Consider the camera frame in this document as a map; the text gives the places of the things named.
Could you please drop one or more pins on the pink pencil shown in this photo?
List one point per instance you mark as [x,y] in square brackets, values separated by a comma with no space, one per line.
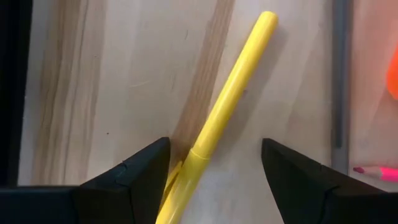
[382,173]

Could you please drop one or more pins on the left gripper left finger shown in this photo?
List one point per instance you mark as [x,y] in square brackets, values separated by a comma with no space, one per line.
[109,202]

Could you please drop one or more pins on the orange translucent box lid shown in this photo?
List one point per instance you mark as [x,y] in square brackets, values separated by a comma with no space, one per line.
[394,74]

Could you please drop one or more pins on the opaque yellow marker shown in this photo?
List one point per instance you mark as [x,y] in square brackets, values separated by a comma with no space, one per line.
[230,93]

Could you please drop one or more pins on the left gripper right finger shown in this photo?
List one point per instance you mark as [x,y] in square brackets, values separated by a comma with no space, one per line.
[311,199]

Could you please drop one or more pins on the black metal table frame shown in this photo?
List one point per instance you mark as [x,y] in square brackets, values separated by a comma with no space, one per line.
[12,93]

